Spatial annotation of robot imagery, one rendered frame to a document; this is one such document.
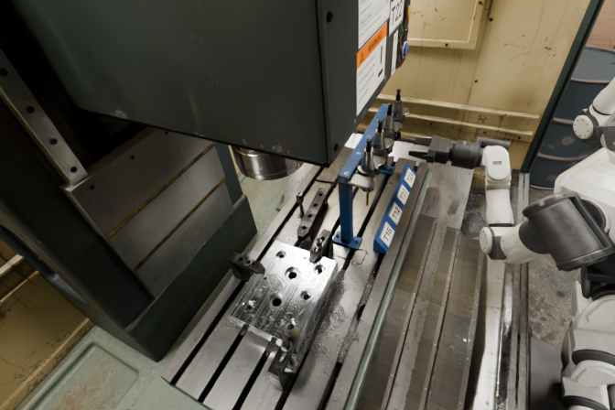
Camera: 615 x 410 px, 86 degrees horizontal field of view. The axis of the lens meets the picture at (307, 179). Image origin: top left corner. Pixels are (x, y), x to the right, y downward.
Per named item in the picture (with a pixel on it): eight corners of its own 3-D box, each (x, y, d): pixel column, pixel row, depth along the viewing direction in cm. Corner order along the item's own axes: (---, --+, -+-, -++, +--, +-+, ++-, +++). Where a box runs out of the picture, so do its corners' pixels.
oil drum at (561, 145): (569, 147, 288) (621, 44, 230) (591, 195, 245) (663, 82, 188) (491, 142, 304) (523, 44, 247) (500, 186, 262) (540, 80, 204)
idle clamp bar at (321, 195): (330, 200, 141) (329, 189, 136) (308, 248, 123) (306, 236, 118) (319, 198, 142) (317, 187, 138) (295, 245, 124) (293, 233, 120)
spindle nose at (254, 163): (269, 132, 84) (260, 88, 76) (321, 150, 75) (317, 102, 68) (221, 167, 75) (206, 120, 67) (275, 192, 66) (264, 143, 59)
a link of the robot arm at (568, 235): (575, 257, 78) (615, 244, 66) (538, 270, 78) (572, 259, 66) (544, 212, 83) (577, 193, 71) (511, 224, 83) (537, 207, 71)
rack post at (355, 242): (362, 239, 123) (363, 179, 104) (357, 250, 120) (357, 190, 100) (337, 231, 127) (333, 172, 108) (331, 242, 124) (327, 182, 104)
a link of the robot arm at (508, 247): (530, 269, 98) (574, 254, 78) (483, 268, 100) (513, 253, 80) (522, 231, 103) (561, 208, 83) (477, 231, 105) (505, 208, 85)
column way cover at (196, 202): (238, 208, 142) (201, 98, 109) (156, 303, 112) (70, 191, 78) (229, 204, 144) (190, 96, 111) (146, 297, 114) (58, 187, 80)
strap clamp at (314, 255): (333, 250, 121) (331, 222, 111) (318, 279, 112) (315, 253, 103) (325, 247, 122) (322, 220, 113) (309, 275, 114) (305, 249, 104)
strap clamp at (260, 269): (272, 283, 113) (264, 256, 104) (266, 291, 111) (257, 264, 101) (240, 270, 118) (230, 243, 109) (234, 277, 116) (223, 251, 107)
